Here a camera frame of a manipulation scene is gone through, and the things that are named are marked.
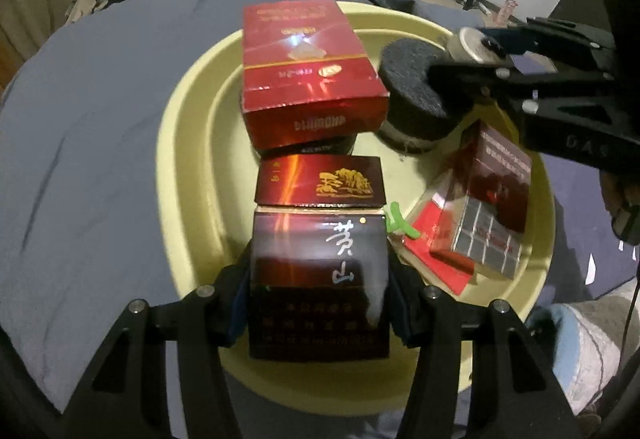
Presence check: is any black foam cylinder stack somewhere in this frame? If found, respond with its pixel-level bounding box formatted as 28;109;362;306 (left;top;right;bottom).
376;38;464;154

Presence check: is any small round metal tin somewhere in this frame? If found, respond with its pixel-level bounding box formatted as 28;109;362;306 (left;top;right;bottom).
446;27;504;64

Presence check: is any dark blue table cloth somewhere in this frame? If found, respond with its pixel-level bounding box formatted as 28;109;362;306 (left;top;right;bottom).
537;155;639;306

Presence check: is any grey blanket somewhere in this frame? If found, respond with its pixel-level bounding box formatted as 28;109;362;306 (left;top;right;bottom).
1;0;482;438

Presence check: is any dark red Huangshan cigarette box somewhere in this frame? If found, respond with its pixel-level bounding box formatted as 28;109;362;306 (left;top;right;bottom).
247;154;390;363

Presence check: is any red white cigarette box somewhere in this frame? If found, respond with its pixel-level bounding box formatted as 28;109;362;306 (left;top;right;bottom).
241;0;388;154

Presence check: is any red and silver cigarette carton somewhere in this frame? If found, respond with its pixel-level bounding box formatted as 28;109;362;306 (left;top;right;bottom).
445;120;533;280

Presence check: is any pink bag on floor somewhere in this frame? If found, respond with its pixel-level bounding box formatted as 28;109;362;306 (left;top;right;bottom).
496;0;518;26

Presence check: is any light blue trouser knee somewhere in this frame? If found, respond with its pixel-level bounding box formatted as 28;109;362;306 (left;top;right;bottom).
526;281;639;414

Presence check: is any yellow oval plastic tray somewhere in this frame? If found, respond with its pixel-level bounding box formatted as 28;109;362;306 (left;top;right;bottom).
156;32;555;416

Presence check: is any shiny red gift pack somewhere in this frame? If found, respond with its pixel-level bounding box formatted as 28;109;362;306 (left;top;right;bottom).
387;172;475;296

